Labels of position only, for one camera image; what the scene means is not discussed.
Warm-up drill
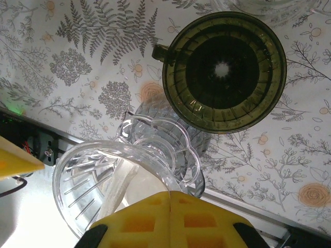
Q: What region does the floral patterned table cover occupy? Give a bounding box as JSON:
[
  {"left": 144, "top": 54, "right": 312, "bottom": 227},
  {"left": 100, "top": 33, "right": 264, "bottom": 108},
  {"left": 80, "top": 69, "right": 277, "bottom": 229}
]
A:
[{"left": 0, "top": 0, "right": 331, "bottom": 233}]

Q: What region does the dark green translucent dripper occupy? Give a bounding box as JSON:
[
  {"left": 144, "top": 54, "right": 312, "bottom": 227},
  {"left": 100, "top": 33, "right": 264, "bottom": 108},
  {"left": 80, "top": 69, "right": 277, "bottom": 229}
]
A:
[{"left": 151, "top": 11, "right": 288, "bottom": 134}]

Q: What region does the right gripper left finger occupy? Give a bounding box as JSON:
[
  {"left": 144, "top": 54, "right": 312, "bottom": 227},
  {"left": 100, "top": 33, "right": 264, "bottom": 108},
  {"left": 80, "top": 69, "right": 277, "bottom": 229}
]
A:
[{"left": 77, "top": 191, "right": 171, "bottom": 248}]

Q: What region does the aluminium table edge rail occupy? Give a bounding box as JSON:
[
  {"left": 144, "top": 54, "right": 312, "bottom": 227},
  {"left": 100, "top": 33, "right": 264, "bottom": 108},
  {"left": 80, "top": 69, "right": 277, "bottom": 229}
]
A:
[{"left": 0, "top": 103, "right": 331, "bottom": 248}]

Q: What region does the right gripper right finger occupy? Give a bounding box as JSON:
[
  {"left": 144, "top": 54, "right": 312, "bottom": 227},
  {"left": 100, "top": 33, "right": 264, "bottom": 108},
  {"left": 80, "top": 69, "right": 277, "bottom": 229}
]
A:
[{"left": 171, "top": 191, "right": 269, "bottom": 248}]

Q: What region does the clear glass dripper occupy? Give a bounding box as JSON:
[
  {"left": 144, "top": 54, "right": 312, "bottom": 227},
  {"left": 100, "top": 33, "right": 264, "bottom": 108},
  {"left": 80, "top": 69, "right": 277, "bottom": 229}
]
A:
[
  {"left": 53, "top": 113, "right": 206, "bottom": 241},
  {"left": 210, "top": 0, "right": 320, "bottom": 24}
]

